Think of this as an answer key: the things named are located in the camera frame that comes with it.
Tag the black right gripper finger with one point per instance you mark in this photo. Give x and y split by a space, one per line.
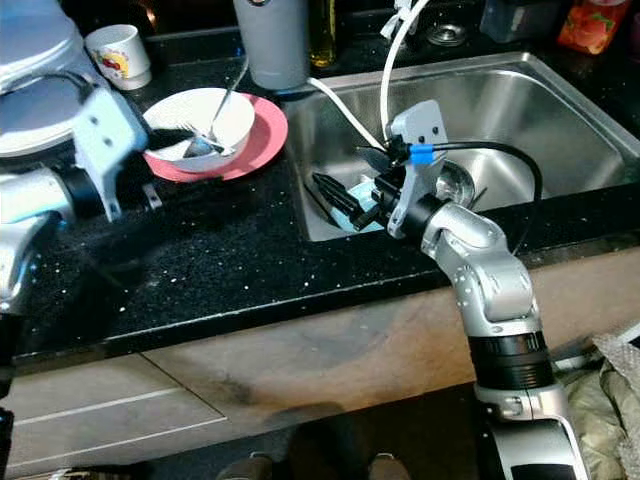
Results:
343 198
382 165

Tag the white bowl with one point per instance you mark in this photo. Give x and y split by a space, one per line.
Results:
220 112

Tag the metal spoon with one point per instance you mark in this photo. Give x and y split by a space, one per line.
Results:
228 105

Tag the pink red plate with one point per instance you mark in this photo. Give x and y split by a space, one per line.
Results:
268 140

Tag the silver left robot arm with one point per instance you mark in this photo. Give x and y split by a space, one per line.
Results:
28 205

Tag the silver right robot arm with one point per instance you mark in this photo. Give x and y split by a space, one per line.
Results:
490 280

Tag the metal sink strainer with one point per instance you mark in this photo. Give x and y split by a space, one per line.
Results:
457 183

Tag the white printed mug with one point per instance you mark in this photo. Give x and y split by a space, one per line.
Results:
118 55

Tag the grey tumbler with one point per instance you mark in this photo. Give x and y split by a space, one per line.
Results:
270 45

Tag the yellow oil bottle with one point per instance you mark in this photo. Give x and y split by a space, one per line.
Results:
322 35

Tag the round metal hole cover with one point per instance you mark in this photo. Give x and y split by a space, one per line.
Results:
446 34

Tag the stainless steel sink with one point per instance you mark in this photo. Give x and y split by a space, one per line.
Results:
520 105

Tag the brown wooden cabinet front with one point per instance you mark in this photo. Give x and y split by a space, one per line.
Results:
320 350

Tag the dark plastic container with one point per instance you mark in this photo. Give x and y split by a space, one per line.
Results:
518 18

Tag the red orange package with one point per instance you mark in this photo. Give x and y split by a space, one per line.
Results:
592 25

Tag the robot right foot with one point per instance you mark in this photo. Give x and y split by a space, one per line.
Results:
388 469

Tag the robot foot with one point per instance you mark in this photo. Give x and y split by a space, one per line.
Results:
245 469
388 469

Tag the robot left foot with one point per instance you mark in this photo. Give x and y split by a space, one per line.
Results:
245 469

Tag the crumpled plastic bag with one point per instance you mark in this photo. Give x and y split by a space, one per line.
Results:
605 400

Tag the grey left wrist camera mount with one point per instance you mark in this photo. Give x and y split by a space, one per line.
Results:
108 130

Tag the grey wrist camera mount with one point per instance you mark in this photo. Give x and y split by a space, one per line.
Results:
108 130
420 125

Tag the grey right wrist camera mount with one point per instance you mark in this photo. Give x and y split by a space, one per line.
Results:
420 125

